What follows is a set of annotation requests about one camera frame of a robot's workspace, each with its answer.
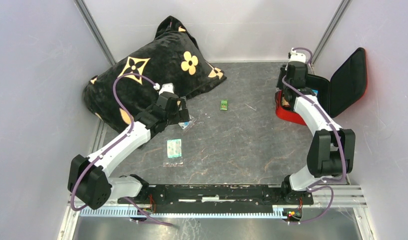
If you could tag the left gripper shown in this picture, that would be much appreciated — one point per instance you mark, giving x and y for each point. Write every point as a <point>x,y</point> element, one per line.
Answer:
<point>183,116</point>

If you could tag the blue white clear packet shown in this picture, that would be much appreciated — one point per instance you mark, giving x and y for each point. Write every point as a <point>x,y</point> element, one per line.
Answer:
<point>186,125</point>

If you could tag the teal plaster packet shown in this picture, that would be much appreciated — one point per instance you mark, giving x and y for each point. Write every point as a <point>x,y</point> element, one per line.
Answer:
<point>174,148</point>

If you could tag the small green packet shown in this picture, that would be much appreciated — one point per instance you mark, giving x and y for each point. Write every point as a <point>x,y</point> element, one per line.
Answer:
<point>224,105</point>

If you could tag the red medicine kit case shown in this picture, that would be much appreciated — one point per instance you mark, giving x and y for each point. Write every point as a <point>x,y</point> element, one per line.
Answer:
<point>346,86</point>

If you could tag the brown bottle orange cap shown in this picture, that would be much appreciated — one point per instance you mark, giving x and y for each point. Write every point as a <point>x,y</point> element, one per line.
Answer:
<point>285,104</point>

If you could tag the blue white wipes pack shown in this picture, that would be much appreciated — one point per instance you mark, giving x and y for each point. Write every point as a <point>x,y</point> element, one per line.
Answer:
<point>314,92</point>

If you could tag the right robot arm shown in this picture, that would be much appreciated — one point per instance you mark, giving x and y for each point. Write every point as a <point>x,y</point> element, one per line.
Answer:
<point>330,154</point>

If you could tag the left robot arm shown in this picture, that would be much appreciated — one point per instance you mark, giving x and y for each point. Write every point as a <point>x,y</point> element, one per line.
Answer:
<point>90,176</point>

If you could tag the black pillow with gold flowers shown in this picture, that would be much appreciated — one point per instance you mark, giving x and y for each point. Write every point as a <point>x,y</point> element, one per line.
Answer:
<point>127,87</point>

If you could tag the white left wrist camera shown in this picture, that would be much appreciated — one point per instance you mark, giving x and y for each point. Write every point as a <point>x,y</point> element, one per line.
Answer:
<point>165,89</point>

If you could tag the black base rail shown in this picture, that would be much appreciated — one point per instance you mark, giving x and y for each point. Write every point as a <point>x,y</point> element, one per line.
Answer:
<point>220,199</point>

